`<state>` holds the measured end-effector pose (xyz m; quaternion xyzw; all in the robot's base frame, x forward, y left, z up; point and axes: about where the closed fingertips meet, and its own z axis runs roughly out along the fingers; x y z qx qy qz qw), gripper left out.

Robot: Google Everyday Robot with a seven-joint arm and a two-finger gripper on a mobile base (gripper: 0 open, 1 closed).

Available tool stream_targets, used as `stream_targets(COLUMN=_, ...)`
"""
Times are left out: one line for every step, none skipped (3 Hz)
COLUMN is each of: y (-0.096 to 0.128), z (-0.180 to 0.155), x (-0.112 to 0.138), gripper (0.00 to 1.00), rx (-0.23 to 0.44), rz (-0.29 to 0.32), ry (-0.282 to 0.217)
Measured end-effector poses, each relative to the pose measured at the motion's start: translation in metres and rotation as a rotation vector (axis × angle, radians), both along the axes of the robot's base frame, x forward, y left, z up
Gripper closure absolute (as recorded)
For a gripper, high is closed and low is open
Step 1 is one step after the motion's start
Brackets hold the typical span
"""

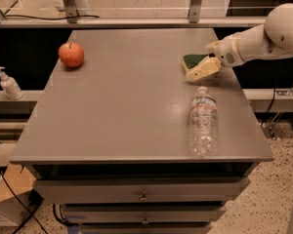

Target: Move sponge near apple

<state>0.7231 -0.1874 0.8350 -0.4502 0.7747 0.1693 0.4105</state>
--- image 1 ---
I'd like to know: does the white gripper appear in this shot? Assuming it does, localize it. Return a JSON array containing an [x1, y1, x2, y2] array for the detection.
[[186, 33, 244, 81]]

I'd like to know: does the green and yellow sponge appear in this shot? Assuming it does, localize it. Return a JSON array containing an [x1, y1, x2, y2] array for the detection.
[[182, 54, 208, 72]]

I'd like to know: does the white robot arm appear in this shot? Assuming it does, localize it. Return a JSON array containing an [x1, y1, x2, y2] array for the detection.
[[183, 3, 293, 81]]

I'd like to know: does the red apple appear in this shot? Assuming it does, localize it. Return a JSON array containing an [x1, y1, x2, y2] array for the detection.
[[58, 42, 84, 68]]

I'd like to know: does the clear plastic water bottle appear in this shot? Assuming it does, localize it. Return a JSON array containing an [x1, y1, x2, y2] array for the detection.
[[188, 87, 218, 158]]

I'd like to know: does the top grey drawer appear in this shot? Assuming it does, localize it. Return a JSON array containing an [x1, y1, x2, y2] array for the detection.
[[34, 177, 250, 204]]

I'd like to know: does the grey drawer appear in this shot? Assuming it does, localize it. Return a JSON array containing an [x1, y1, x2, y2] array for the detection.
[[62, 205, 225, 223], [80, 223, 211, 234], [34, 177, 250, 204]]

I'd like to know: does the middle grey drawer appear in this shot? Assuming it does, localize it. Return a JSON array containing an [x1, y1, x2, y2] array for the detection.
[[62, 205, 225, 223]]

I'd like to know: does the bottom grey drawer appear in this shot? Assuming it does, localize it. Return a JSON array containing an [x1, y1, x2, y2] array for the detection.
[[80, 223, 211, 234]]

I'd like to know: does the white pump dispenser bottle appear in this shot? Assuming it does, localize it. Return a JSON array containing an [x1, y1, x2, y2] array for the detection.
[[0, 66, 22, 100]]

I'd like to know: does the cardboard box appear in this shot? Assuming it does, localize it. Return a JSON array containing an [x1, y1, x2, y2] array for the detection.
[[0, 165, 42, 227]]

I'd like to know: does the right metal bracket post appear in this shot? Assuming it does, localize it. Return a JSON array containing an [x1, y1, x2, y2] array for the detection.
[[188, 0, 202, 23]]

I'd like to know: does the metal bracket post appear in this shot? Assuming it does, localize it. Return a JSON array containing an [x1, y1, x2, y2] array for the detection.
[[188, 0, 202, 23], [63, 0, 78, 23]]

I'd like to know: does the grey back shelf rail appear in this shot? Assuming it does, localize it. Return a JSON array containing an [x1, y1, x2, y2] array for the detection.
[[0, 17, 266, 28]]

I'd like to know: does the left metal bracket post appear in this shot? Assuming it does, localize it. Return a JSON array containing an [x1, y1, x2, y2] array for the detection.
[[63, 0, 78, 23]]

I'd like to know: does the black cable on shelf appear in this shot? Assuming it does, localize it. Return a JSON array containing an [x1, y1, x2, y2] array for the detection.
[[0, 0, 101, 21]]

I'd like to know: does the black cable on floor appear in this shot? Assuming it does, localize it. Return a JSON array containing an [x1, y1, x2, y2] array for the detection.
[[0, 136, 50, 234]]

